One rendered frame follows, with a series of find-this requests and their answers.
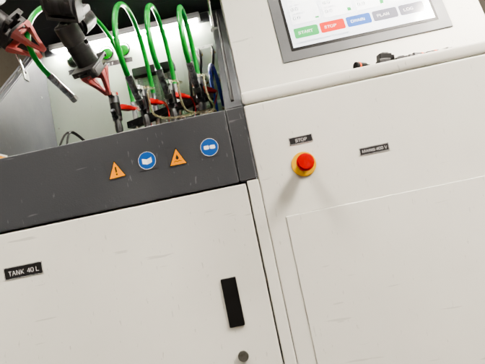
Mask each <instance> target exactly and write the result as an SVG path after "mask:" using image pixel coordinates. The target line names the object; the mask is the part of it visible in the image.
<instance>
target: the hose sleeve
mask: <svg viewBox="0 0 485 364"><path fill-rule="evenodd" d="M47 78H48V79H49V80H50V81H51V82H52V83H53V84H54V85H55V86H57V88H58V89H60V91H62V93H63V94H65V96H67V97H68V98H72V97H73V96H74V93H73V92H72V91H71V90H70V89H69V88H68V87H66V86H65V85H64V84H63V83H62V82H61V81H60V80H59V79H58V78H57V77H56V76H55V75H54V74H52V73H51V75H50V76H49V77H47Z"/></svg>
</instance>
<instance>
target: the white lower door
mask: <svg viewBox="0 0 485 364"><path fill-rule="evenodd" d="M0 364H283V360H282V356H281V350H280V346H279V340H278V337H277V333H276V326H275V322H274V316H273V312H272V308H271V301H270V298H269V294H268V288H267V284H266V278H265V274H264V270H263V264H262V260H261V253H260V249H259V245H258V239H257V235H256V231H255V225H254V221H253V215H252V211H251V207H250V201H249V197H248V190H247V187H246V185H245V184H240V185H236V186H229V187H226V188H219V189H215V190H212V191H205V192H201V193H198V194H191V195H187V196H182V197H178V198H174V199H168V200H164V201H157V202H154V203H150V204H143V205H140V206H136V207H129V208H125V209H119V210H116V211H112V212H106V213H102V214H96V215H92V216H88V217H82V218H78V219H74V220H67V221H64V222H57V223H53V224H50V225H44V226H40V227H34V228H30V229H26V230H20V231H16V232H12V233H6V234H2V235H0Z"/></svg>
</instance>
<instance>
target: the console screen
mask: <svg viewBox="0 0 485 364"><path fill-rule="evenodd" d="M267 1H268V6H269V9H270V13H271V17H272V20H273V24H274V29H275V32H276V37H277V40H278V43H279V48H280V51H281V57H282V60H283V63H284V64H285V63H289V62H293V61H299V60H303V59H308V58H312V57H316V56H322V55H326V54H330V53H335V52H339V51H345V50H349V49H353V48H358V47H362V46H368V45H372V44H376V43H381V42H385V41H389V40H395V39H399V38H404V37H408V36H412V35H418V34H422V33H427V32H431V31H435V30H441V29H445V28H449V27H452V26H453V24H452V22H451V20H450V18H449V15H448V13H447V10H446V8H445V5H444V4H443V1H442V0H267Z"/></svg>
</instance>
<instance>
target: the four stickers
mask: <svg viewBox="0 0 485 364"><path fill-rule="evenodd" d="M199 145H200V150H201V158H202V157H211V156H215V155H220V153H219V144H218V139H217V136H215V137H210V138H206V139H199ZM166 150H167V158H168V162H169V167H174V166H178V165H185V164H188V162H187V157H186V153H185V146H180V147H173V148H169V149H166ZM136 156H137V160H138V164H139V171H143V170H149V169H153V168H158V167H157V160H156V156H155V152H154V149H153V150H149V151H146V152H140V153H136ZM105 167H106V171H107V174H108V180H109V181H111V180H114V179H117V178H122V177H125V176H127V175H126V170H125V166H124V163H123V158H121V159H118V160H114V161H110V162H105Z"/></svg>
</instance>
